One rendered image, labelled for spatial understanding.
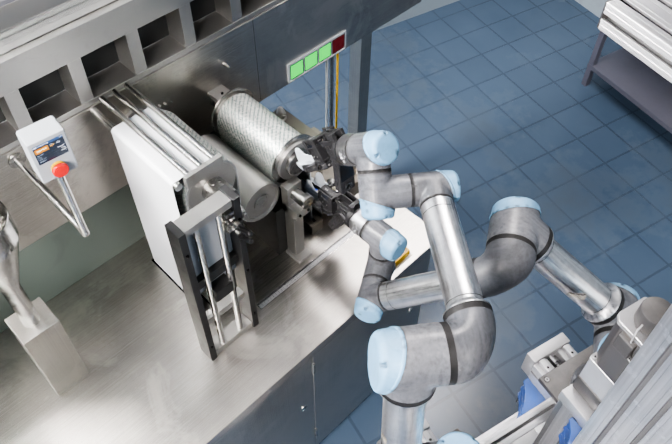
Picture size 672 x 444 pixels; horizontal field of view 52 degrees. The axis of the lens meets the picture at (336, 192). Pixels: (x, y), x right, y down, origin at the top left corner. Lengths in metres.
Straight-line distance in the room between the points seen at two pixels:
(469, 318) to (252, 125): 0.81
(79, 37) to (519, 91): 2.83
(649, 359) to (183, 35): 1.28
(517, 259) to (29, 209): 1.17
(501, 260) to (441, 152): 2.04
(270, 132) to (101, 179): 0.46
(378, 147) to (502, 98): 2.53
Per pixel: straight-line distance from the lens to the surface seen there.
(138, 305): 2.03
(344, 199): 1.86
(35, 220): 1.88
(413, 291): 1.72
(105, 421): 1.89
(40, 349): 1.78
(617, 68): 4.12
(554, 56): 4.33
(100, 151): 1.86
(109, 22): 1.69
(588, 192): 3.60
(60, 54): 1.66
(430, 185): 1.51
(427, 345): 1.28
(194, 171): 1.53
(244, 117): 1.85
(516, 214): 1.67
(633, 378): 1.21
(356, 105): 2.90
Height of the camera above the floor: 2.58
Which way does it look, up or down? 50 degrees down
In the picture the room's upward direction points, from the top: 1 degrees clockwise
